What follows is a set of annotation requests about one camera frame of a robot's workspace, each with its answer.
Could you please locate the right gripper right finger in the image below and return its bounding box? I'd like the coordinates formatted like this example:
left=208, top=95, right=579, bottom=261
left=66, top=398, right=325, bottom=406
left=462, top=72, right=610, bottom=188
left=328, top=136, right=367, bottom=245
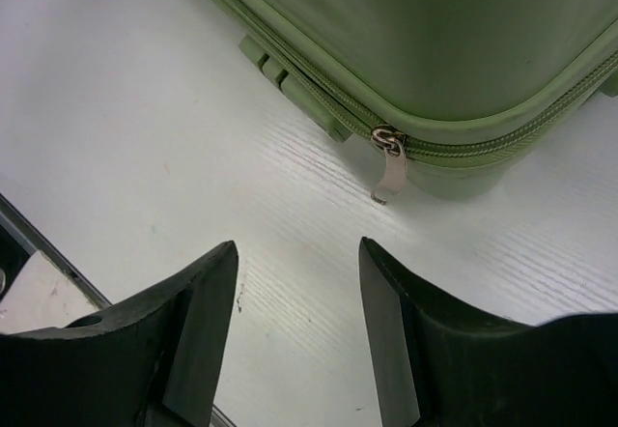
left=358, top=238, right=617, bottom=426

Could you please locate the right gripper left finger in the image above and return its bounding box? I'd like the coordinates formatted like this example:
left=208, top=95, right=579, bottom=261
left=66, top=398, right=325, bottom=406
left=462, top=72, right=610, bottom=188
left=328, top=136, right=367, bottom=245
left=1, top=241, right=239, bottom=426

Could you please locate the green hard-shell suitcase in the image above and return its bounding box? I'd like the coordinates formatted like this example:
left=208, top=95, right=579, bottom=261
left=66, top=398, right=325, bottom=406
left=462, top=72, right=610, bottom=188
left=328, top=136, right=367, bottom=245
left=212, top=0, right=617, bottom=204

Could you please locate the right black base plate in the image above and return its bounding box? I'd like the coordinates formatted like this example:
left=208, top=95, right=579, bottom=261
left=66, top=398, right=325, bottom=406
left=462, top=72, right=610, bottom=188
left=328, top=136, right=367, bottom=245
left=0, top=226, right=37, bottom=299

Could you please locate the aluminium rail front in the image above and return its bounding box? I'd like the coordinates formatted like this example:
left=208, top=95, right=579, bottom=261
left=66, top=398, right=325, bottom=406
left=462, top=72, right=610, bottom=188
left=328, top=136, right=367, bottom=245
left=0, top=192, right=112, bottom=312

